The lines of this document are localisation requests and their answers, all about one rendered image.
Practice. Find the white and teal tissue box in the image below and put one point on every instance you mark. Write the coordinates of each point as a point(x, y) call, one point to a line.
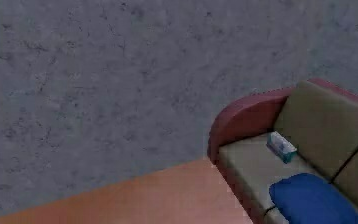
point(281, 146)

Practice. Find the red sofa with beige cushions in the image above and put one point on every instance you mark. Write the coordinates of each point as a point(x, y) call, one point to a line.
point(323, 123)

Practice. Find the blue pillow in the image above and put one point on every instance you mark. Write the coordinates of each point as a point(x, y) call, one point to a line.
point(312, 200)

